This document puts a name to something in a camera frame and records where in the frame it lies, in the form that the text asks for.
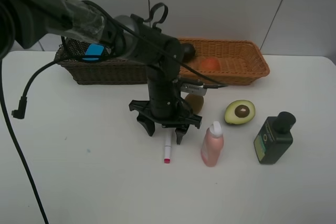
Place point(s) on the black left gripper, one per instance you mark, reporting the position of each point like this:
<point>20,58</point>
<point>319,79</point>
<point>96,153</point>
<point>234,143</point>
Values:
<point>165,114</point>

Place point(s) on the white pink-tipped marker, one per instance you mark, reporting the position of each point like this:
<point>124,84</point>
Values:
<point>167,147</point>

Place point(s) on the pink lotion bottle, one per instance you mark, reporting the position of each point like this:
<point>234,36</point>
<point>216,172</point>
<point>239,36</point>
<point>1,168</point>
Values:
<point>212,144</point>

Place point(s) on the orange bread bun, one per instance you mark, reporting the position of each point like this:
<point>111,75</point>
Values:
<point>210,64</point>

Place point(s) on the dark mangosteen fruit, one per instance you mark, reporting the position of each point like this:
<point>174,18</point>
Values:
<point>188,50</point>

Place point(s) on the blue whiteboard eraser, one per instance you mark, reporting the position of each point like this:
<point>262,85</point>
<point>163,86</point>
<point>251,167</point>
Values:
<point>93,53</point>

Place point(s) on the dark green bottle black cap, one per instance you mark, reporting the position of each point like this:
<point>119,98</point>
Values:
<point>274,138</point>

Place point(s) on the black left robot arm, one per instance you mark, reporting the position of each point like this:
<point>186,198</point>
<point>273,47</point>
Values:
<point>128,37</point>

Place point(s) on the brown kiwi fruit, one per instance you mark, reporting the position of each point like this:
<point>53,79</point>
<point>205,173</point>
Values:
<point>196,102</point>

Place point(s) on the halved avocado with pit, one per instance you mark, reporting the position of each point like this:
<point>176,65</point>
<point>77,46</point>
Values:
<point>239,112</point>

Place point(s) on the dark brown wicker basket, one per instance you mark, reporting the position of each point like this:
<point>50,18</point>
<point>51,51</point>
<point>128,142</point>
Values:
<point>111,72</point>

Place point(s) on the orange wicker basket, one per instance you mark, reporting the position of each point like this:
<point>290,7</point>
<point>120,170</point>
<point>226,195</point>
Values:
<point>241,60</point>

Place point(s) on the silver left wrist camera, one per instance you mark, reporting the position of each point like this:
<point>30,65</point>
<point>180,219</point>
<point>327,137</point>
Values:
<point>190,86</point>

